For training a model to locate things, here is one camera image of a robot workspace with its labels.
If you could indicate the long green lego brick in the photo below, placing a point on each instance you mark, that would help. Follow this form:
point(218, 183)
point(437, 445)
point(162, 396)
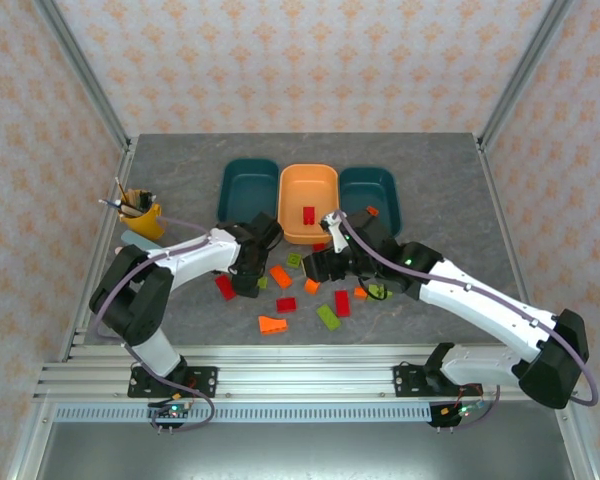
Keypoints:
point(378, 290)
point(328, 316)

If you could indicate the aluminium front beam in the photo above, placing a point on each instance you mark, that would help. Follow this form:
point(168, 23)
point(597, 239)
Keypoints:
point(305, 372)

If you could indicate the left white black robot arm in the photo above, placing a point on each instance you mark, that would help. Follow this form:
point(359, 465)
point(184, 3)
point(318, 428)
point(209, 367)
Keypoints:
point(195, 255)

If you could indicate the teal plastic bin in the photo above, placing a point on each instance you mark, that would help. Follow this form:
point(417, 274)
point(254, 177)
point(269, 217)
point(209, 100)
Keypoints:
point(372, 187)
point(245, 190)

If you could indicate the blue white pen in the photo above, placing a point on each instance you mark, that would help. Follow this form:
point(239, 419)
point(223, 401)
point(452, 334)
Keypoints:
point(111, 203)

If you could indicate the right aluminium table rail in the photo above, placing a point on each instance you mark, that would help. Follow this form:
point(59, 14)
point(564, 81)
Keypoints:
point(505, 225)

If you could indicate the left aluminium frame post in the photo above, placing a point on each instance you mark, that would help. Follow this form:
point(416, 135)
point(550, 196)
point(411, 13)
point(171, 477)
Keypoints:
point(82, 67)

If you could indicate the right aluminium frame post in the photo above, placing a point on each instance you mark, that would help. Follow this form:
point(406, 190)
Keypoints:
point(526, 65)

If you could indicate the beige wooden sticks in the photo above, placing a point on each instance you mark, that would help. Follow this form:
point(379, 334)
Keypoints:
point(130, 209)

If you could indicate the yellow pen cup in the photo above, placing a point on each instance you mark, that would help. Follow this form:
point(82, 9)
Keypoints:
point(147, 226)

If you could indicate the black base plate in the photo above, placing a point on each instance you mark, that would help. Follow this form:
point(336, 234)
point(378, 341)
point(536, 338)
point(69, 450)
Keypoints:
point(402, 380)
point(207, 380)

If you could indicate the right control circuit board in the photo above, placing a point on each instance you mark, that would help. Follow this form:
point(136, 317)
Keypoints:
point(462, 411)

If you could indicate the small green lego brick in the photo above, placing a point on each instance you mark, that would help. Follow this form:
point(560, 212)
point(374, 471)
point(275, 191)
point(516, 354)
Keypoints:
point(263, 283)

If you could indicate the square green lego brick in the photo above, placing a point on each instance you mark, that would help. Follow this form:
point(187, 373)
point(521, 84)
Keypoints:
point(294, 260)

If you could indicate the orange plastic bin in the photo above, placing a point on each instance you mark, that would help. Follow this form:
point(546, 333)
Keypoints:
point(307, 190)

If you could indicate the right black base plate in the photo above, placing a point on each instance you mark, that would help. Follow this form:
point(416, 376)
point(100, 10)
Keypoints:
point(402, 380)

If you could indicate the black marker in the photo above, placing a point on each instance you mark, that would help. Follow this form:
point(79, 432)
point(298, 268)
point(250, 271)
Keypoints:
point(145, 197)

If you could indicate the control circuit board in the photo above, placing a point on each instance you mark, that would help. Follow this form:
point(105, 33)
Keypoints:
point(172, 411)
point(462, 411)

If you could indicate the left aluminium table rail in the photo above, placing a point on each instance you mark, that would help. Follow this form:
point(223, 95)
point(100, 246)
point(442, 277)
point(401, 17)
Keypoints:
point(122, 167)

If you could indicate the aluminium table rail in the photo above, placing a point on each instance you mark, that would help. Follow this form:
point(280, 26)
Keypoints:
point(122, 167)
point(505, 225)

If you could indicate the aluminium frame post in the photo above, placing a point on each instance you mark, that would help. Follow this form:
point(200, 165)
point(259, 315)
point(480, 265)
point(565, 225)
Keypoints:
point(82, 67)
point(526, 65)

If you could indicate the small orange lego brick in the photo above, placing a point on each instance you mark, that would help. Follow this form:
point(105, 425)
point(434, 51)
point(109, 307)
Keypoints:
point(312, 286)
point(360, 294)

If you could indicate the grey metal shelf panel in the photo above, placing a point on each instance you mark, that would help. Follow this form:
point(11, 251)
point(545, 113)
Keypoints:
point(305, 450)

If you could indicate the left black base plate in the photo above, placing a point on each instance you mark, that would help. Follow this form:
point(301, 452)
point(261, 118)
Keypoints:
point(207, 380)

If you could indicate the left control circuit board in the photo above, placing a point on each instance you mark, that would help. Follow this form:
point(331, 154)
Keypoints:
point(172, 411)

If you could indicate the orange wedge lego brick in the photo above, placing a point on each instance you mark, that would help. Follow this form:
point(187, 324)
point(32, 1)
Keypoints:
point(273, 326)

